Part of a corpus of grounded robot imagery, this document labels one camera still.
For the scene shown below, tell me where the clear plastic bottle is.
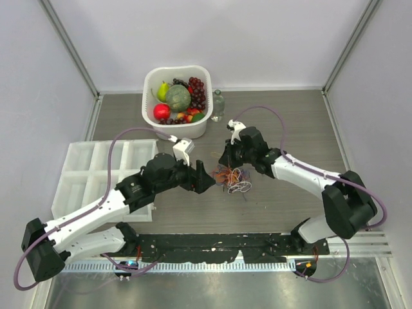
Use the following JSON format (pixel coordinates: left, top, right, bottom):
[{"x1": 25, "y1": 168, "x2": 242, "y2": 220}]
[{"x1": 211, "y1": 89, "x2": 225, "y2": 122}]

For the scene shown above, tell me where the dark grape bunch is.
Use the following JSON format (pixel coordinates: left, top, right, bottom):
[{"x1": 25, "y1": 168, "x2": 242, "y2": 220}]
[{"x1": 173, "y1": 79, "x2": 189, "y2": 89}]

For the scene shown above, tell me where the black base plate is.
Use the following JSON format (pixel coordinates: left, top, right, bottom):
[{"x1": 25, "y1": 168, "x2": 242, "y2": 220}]
[{"x1": 99, "y1": 232, "x2": 331, "y2": 264}]

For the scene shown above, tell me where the aluminium rail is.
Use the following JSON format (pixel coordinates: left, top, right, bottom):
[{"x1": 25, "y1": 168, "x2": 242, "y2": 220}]
[{"x1": 324, "y1": 230, "x2": 394, "y2": 258}]

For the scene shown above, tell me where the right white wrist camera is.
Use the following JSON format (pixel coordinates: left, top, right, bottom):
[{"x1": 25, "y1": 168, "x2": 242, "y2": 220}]
[{"x1": 226, "y1": 119, "x2": 246, "y2": 145}]

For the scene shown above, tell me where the green melon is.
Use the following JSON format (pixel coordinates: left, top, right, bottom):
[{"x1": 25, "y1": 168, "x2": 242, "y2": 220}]
[{"x1": 166, "y1": 85, "x2": 191, "y2": 113}]

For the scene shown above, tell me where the white fruit basket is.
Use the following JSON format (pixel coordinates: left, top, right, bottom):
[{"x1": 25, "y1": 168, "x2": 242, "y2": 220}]
[{"x1": 142, "y1": 65, "x2": 213, "y2": 138}]

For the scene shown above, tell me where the green pear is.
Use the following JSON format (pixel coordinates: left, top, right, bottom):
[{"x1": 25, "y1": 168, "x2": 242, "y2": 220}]
[{"x1": 156, "y1": 82, "x2": 170, "y2": 103}]

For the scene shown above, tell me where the slotted cable duct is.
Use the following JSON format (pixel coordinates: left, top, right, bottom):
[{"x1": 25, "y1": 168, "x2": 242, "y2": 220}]
[{"x1": 62, "y1": 259, "x2": 296, "y2": 274}]

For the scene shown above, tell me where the red grape bunch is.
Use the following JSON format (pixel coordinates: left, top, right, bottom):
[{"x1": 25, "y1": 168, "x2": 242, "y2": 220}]
[{"x1": 188, "y1": 77, "x2": 207, "y2": 111}]

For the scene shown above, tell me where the white compartment tray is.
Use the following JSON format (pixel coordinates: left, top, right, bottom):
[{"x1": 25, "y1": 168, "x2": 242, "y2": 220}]
[{"x1": 51, "y1": 139, "x2": 158, "y2": 219}]

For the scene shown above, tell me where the dark cherries front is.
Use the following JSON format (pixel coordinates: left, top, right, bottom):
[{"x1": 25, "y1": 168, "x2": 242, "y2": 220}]
[{"x1": 159, "y1": 117, "x2": 187, "y2": 125}]

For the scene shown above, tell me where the coloured wire bundle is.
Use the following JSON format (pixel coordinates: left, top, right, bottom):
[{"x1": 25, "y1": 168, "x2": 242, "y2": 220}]
[{"x1": 211, "y1": 163, "x2": 254, "y2": 202}]

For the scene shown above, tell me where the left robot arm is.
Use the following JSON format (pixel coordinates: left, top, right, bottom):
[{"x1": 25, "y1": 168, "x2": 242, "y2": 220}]
[{"x1": 21, "y1": 153, "x2": 216, "y2": 283}]

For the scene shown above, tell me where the peach fruit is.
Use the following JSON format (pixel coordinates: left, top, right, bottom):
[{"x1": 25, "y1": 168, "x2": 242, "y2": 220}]
[{"x1": 176, "y1": 108, "x2": 201, "y2": 123}]

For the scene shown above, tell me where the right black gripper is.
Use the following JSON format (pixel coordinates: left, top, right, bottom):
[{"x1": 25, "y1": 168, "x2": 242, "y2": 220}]
[{"x1": 220, "y1": 138, "x2": 255, "y2": 169}]

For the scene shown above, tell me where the red apple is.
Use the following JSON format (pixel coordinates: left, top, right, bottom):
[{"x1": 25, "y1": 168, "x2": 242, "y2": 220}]
[{"x1": 153, "y1": 104, "x2": 171, "y2": 120}]

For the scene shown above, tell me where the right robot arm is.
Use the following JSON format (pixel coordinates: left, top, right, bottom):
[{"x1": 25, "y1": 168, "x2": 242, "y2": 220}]
[{"x1": 219, "y1": 120, "x2": 377, "y2": 254}]

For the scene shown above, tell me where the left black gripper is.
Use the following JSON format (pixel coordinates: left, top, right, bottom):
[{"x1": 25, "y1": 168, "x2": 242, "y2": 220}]
[{"x1": 154, "y1": 153, "x2": 215, "y2": 194}]

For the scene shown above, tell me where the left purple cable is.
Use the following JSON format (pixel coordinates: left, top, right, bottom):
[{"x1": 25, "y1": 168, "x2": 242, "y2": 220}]
[{"x1": 14, "y1": 127, "x2": 176, "y2": 292}]

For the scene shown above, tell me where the green lime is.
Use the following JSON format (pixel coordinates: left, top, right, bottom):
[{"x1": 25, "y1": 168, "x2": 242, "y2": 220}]
[{"x1": 191, "y1": 113, "x2": 205, "y2": 123}]

